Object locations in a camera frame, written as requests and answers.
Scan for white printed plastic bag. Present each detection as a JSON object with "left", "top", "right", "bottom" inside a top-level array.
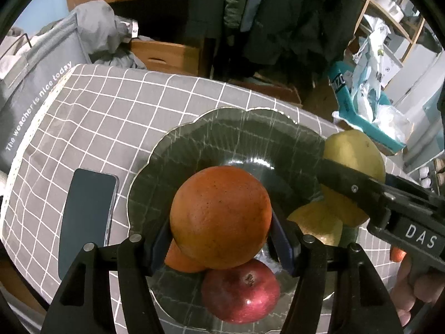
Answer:
[{"left": 348, "top": 17, "right": 393, "bottom": 119}]

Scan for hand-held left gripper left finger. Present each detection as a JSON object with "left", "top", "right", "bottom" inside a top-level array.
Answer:
[{"left": 41, "top": 216, "right": 174, "bottom": 334}]

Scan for grey printed laundry basket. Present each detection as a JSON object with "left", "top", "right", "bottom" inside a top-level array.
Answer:
[{"left": 0, "top": 16, "right": 91, "bottom": 175}]

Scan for red apple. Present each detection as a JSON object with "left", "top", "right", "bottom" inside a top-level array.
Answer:
[{"left": 201, "top": 258, "right": 281, "bottom": 324}]

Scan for teal cardboard box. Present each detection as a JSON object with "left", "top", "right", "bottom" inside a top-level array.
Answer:
[{"left": 327, "top": 61, "right": 407, "bottom": 155}]

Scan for small tangerine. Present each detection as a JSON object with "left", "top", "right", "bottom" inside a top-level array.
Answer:
[{"left": 389, "top": 246, "right": 407, "bottom": 263}]

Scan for white container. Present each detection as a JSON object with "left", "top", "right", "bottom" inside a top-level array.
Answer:
[{"left": 374, "top": 0, "right": 406, "bottom": 21}]

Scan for dark smartphone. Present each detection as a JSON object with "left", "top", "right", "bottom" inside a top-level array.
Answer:
[{"left": 58, "top": 168, "right": 120, "bottom": 281}]

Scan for wooden shelf rack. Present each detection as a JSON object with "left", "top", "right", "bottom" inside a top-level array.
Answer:
[{"left": 355, "top": 0, "right": 432, "bottom": 63}]

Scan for reddish speckled orange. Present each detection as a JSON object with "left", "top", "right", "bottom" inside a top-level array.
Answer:
[{"left": 170, "top": 166, "right": 272, "bottom": 270}]

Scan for scalloped glass plate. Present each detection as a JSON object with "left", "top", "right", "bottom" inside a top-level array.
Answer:
[{"left": 127, "top": 107, "right": 336, "bottom": 334}]

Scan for wooden drawer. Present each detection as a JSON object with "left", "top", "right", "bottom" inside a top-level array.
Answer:
[{"left": 130, "top": 38, "right": 206, "bottom": 77}]

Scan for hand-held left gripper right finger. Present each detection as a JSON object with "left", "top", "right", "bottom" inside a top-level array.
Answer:
[{"left": 268, "top": 210, "right": 406, "bottom": 334}]

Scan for grey clothing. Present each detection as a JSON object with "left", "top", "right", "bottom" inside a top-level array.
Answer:
[{"left": 75, "top": 0, "right": 147, "bottom": 70}]

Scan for clear plastic bag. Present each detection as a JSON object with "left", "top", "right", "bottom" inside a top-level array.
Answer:
[{"left": 374, "top": 104, "right": 412, "bottom": 145}]

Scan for dark hanging jackets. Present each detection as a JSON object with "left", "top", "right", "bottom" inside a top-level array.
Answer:
[{"left": 186, "top": 0, "right": 364, "bottom": 87}]

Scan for yellow pear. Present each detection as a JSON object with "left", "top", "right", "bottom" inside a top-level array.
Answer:
[
  {"left": 287, "top": 200, "right": 344, "bottom": 247},
  {"left": 322, "top": 129, "right": 387, "bottom": 227}
]

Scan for large orange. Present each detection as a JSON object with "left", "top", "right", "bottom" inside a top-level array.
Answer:
[{"left": 164, "top": 238, "right": 209, "bottom": 274}]

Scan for grey checked tablecloth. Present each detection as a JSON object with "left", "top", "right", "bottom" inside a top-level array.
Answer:
[{"left": 0, "top": 63, "right": 418, "bottom": 334}]

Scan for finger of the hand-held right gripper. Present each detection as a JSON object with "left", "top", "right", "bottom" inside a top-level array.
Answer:
[{"left": 317, "top": 158, "right": 390, "bottom": 217}]

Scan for person's right hand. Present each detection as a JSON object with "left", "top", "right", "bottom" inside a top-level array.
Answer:
[{"left": 389, "top": 258, "right": 445, "bottom": 327}]

